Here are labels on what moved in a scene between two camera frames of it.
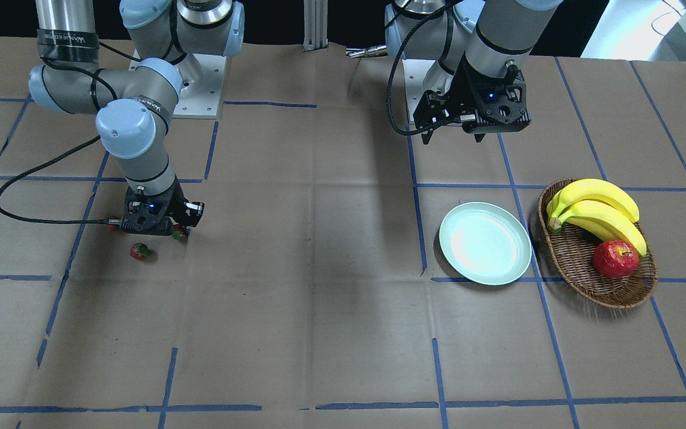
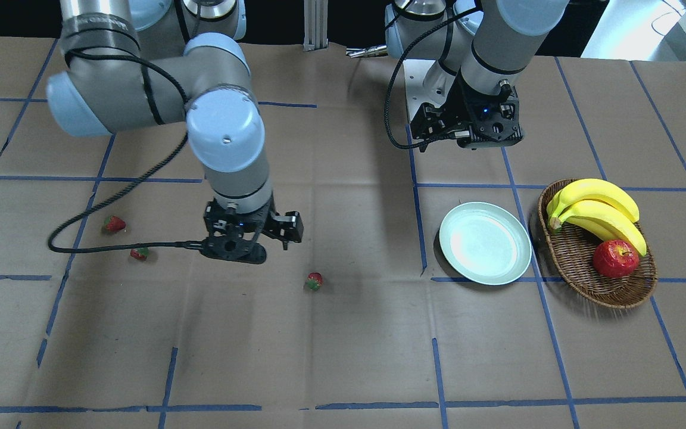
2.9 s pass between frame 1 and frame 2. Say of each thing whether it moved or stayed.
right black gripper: moved
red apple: stayed
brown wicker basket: stayed
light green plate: stayed
